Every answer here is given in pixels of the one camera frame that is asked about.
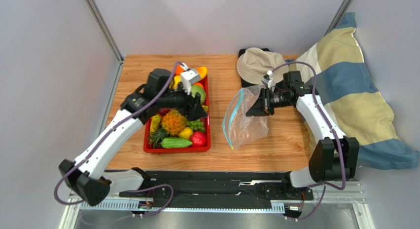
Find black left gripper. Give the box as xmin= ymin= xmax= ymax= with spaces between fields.
xmin=157 ymin=82 xmax=208 ymax=122

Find beige bucket hat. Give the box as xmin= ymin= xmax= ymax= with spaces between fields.
xmin=236 ymin=47 xmax=289 ymax=85

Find orange toy pineapple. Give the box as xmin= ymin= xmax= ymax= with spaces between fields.
xmin=161 ymin=110 xmax=187 ymax=136

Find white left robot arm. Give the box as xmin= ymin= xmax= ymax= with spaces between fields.
xmin=59 ymin=68 xmax=208 ymax=206

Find orange toy mango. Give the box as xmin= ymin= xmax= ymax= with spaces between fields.
xmin=196 ymin=66 xmax=208 ymax=80

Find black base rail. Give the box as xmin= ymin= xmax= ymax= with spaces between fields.
xmin=119 ymin=170 xmax=314 ymax=209

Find green toy cucumber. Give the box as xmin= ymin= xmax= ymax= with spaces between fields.
xmin=161 ymin=137 xmax=192 ymax=149

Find striped pillow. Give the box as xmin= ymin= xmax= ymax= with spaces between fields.
xmin=289 ymin=12 xmax=420 ymax=170

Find red toy strawberry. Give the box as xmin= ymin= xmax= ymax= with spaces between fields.
xmin=190 ymin=131 xmax=207 ymax=148

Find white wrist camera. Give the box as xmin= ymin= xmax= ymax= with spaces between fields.
xmin=180 ymin=69 xmax=201 ymax=94
xmin=261 ymin=70 xmax=276 ymax=89

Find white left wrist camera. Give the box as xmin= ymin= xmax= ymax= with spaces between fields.
xmin=180 ymin=69 xmax=201 ymax=94

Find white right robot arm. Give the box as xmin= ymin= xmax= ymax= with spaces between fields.
xmin=246 ymin=71 xmax=359 ymax=190

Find green toy grapes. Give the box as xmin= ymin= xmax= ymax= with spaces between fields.
xmin=187 ymin=120 xmax=207 ymax=133

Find yellow toy lemon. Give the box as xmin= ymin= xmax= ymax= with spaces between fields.
xmin=177 ymin=126 xmax=194 ymax=140

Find green toy cabbage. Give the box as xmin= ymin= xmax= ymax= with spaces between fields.
xmin=191 ymin=85 xmax=207 ymax=104

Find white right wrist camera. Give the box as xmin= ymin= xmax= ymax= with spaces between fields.
xmin=261 ymin=70 xmax=276 ymax=89

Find clear zip top bag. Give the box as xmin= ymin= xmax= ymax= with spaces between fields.
xmin=222 ymin=85 xmax=269 ymax=151

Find orange toy orange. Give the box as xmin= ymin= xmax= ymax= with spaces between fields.
xmin=175 ymin=65 xmax=185 ymax=76

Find red plastic tray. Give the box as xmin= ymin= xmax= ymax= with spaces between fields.
xmin=142 ymin=79 xmax=210 ymax=154

